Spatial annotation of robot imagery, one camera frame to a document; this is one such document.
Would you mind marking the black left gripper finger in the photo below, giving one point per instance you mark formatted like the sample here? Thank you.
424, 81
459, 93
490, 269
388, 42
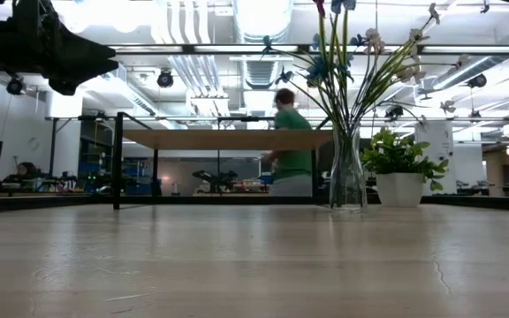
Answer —
95, 62

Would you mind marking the black ceiling spotlight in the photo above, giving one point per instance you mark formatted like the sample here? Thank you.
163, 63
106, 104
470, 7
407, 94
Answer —
14, 85
477, 81
164, 78

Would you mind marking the wooden shelf with black legs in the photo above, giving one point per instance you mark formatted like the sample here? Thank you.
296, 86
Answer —
219, 139

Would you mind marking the person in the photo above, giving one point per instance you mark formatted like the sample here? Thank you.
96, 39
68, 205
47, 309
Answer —
292, 163
27, 169

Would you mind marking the green plant in white pot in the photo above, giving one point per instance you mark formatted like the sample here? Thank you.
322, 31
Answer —
399, 190

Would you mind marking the clear glass vase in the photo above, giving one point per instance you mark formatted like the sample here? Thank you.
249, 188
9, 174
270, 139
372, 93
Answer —
347, 176

